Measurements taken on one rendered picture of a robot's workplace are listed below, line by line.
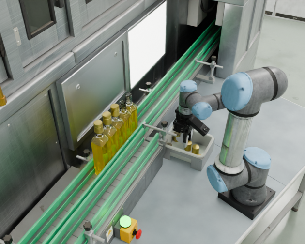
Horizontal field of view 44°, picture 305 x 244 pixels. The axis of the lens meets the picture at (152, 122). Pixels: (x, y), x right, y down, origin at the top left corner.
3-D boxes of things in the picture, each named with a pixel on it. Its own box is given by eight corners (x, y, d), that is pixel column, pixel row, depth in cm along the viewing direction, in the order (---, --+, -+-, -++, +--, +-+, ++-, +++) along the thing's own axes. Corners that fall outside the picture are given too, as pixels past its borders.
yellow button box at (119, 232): (123, 224, 157) (122, 213, 152) (139, 231, 155) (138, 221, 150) (114, 237, 152) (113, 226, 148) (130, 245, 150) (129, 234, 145)
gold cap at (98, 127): (99, 135, 145) (97, 126, 142) (92, 131, 147) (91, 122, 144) (105, 130, 147) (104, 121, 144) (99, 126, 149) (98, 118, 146)
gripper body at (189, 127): (178, 122, 187) (180, 103, 179) (194, 128, 184) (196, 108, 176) (172, 131, 182) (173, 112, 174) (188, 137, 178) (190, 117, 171)
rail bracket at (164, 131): (144, 133, 180) (144, 113, 172) (176, 144, 175) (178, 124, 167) (142, 137, 178) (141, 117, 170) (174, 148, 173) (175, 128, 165)
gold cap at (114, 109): (114, 110, 157) (113, 102, 154) (121, 113, 155) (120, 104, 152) (109, 115, 154) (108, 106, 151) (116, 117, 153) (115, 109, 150)
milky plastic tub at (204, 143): (173, 135, 199) (174, 122, 194) (213, 148, 191) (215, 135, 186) (159, 156, 187) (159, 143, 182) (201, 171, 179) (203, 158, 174)
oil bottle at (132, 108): (128, 134, 181) (126, 98, 167) (138, 137, 179) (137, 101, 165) (122, 141, 177) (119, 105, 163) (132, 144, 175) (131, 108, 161)
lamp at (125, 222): (123, 217, 151) (123, 212, 149) (133, 221, 150) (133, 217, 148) (117, 225, 148) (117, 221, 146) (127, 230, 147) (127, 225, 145)
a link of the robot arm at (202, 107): (221, 102, 157) (208, 88, 165) (197, 108, 154) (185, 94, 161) (219, 117, 162) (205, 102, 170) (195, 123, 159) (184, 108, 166)
